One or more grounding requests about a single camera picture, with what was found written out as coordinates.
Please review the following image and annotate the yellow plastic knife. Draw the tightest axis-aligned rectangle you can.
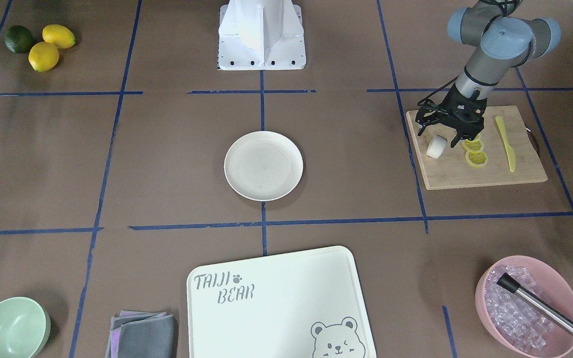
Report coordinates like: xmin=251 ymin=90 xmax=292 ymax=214
xmin=495 ymin=116 xmax=516 ymax=173

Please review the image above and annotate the cream bear tray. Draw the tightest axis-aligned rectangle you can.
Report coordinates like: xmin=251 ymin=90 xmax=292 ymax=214
xmin=187 ymin=246 xmax=377 ymax=358

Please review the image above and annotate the bamboo cutting board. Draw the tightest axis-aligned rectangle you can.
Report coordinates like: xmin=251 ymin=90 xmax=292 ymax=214
xmin=405 ymin=105 xmax=548 ymax=190

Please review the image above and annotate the bottom lemon slice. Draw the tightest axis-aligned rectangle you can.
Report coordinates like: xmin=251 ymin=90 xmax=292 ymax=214
xmin=465 ymin=151 xmax=488 ymax=168

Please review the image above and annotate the top lemon slice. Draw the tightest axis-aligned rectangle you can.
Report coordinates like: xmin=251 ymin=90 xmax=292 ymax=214
xmin=465 ymin=134 xmax=480 ymax=143

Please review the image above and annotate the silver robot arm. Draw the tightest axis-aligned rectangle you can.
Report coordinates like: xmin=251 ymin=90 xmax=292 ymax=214
xmin=415 ymin=0 xmax=562 ymax=146

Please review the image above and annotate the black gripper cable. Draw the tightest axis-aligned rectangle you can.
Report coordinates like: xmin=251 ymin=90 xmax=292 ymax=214
xmin=418 ymin=75 xmax=466 ymax=107

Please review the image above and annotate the metal black-tipped muddler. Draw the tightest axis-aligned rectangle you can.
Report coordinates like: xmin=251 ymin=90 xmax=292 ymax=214
xmin=496 ymin=273 xmax=573 ymax=336

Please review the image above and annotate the middle lemon slice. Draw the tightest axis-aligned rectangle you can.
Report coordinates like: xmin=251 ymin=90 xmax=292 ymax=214
xmin=462 ymin=140 xmax=484 ymax=153

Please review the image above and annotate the yellow lemon near edge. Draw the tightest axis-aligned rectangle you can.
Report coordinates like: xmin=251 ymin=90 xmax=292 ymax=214
xmin=42 ymin=23 xmax=77 ymax=49

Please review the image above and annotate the green bowl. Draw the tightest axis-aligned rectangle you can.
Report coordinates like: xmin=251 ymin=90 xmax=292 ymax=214
xmin=0 ymin=297 xmax=51 ymax=358

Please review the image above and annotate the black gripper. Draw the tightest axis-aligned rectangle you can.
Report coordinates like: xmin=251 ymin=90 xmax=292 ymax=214
xmin=414 ymin=91 xmax=487 ymax=149

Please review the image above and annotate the clear ice cubes pile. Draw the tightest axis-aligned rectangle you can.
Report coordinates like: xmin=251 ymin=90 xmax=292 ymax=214
xmin=482 ymin=265 xmax=557 ymax=355

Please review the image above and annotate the pink bowl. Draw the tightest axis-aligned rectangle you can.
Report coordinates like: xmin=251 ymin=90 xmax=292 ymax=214
xmin=475 ymin=256 xmax=573 ymax=358

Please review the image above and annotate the lemon slice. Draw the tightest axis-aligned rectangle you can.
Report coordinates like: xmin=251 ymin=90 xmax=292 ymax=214
xmin=462 ymin=140 xmax=484 ymax=153
xmin=465 ymin=151 xmax=488 ymax=168
xmin=465 ymin=134 xmax=480 ymax=143

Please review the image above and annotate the cream round plate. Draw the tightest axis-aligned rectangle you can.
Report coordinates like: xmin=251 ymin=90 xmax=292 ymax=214
xmin=223 ymin=131 xmax=304 ymax=202

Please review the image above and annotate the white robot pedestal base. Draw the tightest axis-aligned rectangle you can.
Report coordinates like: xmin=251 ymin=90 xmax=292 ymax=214
xmin=217 ymin=0 xmax=307 ymax=71

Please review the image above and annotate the folded grey purple cloth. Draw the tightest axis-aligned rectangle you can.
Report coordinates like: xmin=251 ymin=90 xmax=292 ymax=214
xmin=105 ymin=310 xmax=175 ymax=358

